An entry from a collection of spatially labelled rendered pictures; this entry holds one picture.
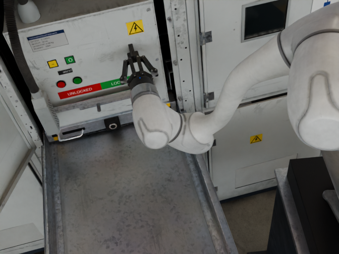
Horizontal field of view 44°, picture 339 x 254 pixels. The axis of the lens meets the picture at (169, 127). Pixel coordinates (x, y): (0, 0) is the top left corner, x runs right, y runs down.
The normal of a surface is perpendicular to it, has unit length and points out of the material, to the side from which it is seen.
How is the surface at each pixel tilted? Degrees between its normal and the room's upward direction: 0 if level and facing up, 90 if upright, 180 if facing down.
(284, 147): 90
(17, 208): 90
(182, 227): 0
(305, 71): 40
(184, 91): 90
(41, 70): 90
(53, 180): 0
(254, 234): 0
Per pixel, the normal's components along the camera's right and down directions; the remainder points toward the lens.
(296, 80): -0.88, -0.40
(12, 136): 0.96, 0.11
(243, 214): -0.11, -0.65
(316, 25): -0.55, -0.70
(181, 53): 0.22, 0.72
